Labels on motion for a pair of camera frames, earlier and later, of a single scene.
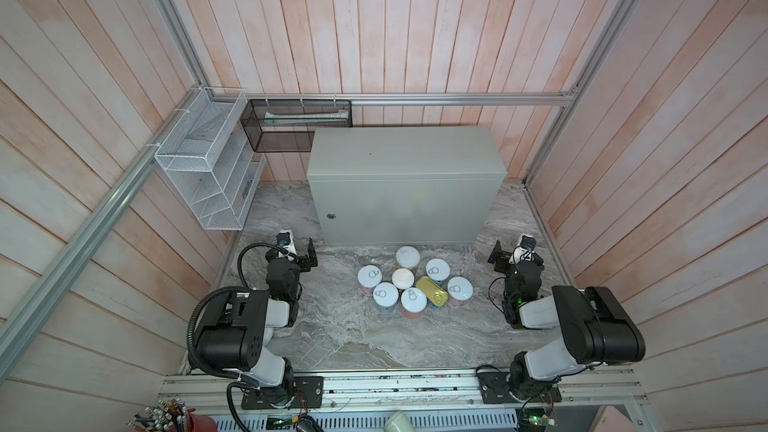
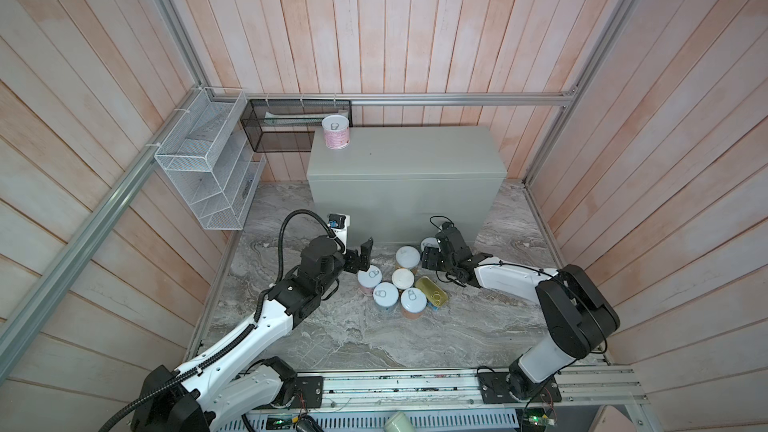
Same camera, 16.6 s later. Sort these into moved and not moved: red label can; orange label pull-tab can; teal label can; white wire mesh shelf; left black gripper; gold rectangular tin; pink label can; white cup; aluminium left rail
Moved: left black gripper; teal label can; pink label can
Not moved: orange label pull-tab can; aluminium left rail; red label can; gold rectangular tin; white cup; white wire mesh shelf
